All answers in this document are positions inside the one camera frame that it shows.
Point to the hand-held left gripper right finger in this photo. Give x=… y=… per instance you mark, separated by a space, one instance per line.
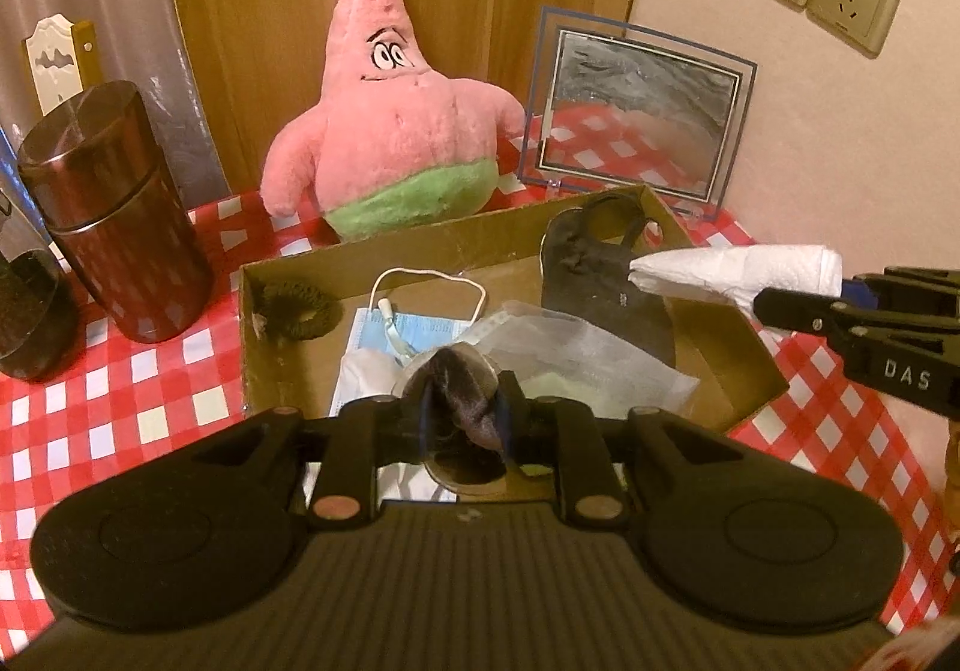
x=506 y=416

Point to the light green cloth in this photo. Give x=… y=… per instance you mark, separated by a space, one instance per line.
x=555 y=387

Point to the brown cylindrical canister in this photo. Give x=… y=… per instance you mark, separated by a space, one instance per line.
x=112 y=213

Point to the glass picture frame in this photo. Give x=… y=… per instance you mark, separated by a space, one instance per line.
x=637 y=108

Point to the black hair scrunchie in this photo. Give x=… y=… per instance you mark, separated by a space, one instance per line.
x=315 y=322

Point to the pink starfish plush toy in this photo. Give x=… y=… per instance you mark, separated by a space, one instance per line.
x=390 y=131

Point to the red checkered tablecloth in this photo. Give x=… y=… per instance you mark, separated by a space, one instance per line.
x=112 y=401

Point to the light disposable face mask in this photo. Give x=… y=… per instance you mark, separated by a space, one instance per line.
x=420 y=333

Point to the white paper tissue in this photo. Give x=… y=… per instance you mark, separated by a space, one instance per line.
x=735 y=270

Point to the wooden wall panel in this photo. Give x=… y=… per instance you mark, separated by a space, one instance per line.
x=262 y=3

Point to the dark fuzzy cloth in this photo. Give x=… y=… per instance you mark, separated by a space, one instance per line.
x=465 y=408

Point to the white wooden board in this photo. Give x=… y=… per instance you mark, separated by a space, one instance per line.
x=52 y=56

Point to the dark glass jar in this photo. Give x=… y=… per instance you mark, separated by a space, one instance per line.
x=30 y=311

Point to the clear plastic bag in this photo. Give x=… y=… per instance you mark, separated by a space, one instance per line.
x=600 y=356

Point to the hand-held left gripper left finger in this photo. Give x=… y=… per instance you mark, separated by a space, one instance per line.
x=426 y=416

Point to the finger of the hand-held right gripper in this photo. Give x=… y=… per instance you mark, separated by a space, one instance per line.
x=795 y=309
x=862 y=288

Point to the black face mask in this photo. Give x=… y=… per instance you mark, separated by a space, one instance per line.
x=592 y=281

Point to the brown cardboard box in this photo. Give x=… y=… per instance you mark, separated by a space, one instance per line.
x=450 y=243

